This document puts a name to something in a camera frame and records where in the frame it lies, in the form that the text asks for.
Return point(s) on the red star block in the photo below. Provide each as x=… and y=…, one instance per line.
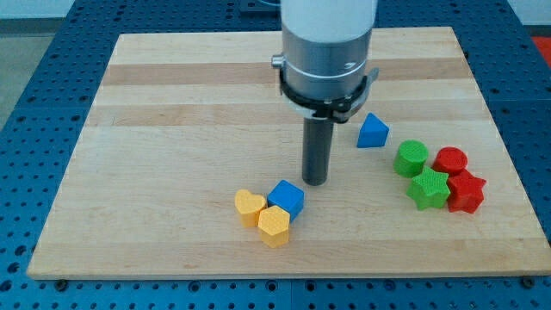
x=466, y=192

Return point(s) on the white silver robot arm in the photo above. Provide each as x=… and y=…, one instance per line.
x=322, y=66

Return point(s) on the yellow hexagon block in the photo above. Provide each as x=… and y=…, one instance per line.
x=274, y=226

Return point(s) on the green star block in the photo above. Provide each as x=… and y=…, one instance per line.
x=429, y=189

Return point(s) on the blue cube block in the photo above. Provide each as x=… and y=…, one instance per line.
x=288, y=197

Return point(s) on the wooden board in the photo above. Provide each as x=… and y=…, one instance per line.
x=182, y=121

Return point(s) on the blue triangle block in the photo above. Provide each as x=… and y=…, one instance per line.
x=373, y=132

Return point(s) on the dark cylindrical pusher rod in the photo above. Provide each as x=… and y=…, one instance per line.
x=316, y=149

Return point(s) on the yellow heart block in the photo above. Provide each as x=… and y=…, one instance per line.
x=249, y=206

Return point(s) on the red cylinder block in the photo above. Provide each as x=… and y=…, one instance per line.
x=451, y=160

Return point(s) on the green cylinder block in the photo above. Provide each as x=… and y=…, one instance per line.
x=410, y=158

